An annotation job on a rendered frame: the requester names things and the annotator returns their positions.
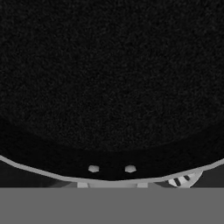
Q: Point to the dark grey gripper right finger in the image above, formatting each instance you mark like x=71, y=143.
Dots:
x=142, y=185

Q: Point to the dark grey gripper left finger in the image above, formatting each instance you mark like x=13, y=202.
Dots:
x=82, y=185

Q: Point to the black frying pan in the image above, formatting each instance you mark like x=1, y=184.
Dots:
x=110, y=87

